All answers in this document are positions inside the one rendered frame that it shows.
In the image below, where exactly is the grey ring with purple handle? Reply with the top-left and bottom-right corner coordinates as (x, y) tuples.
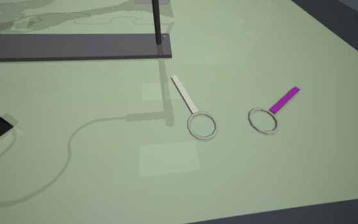
(248, 86), (300, 134)

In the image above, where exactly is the grey loop with straight flat handle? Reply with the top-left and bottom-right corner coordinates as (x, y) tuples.
(171, 75), (218, 140)

